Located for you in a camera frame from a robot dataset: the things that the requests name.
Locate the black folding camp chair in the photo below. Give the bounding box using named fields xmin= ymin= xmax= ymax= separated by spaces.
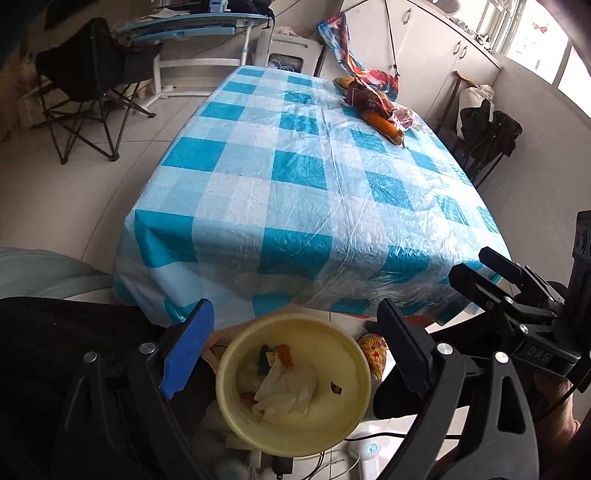
xmin=34 ymin=17 xmax=162 ymax=164

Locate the person's right hand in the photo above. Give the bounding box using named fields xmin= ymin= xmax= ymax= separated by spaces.
xmin=534 ymin=373 xmax=580 ymax=450

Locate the white plastic bag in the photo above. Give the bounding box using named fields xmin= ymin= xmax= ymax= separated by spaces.
xmin=252 ymin=360 xmax=318 ymax=425

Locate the blue study desk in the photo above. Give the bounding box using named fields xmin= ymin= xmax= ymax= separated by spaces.
xmin=114 ymin=13 xmax=271 ymax=107

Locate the red snack bag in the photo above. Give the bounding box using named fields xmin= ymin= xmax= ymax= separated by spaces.
xmin=346 ymin=82 xmax=415 ymax=132

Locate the grey green sofa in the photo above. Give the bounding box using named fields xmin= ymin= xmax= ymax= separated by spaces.
xmin=1 ymin=247 xmax=112 ymax=299

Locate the long orange peel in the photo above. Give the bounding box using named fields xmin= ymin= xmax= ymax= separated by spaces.
xmin=361 ymin=110 xmax=405 ymax=146

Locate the black folded stroller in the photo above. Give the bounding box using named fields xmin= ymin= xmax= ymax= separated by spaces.
xmin=454 ymin=100 xmax=523 ymax=188

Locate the yellow mango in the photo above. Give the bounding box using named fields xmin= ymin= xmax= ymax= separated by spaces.
xmin=332 ymin=76 xmax=356 ymax=93

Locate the white storage cabinet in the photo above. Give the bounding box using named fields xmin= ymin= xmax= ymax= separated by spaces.
xmin=342 ymin=1 xmax=500 ymax=128

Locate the blue checkered plastic tablecloth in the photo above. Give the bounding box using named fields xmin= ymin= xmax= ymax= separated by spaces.
xmin=113 ymin=66 xmax=508 ymax=329

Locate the colourful crochet slipper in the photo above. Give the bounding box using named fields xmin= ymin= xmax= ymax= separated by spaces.
xmin=356 ymin=333 xmax=388 ymax=381

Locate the yellow plastic trash bucket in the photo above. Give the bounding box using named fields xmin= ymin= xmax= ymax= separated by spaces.
xmin=216 ymin=313 xmax=372 ymax=457

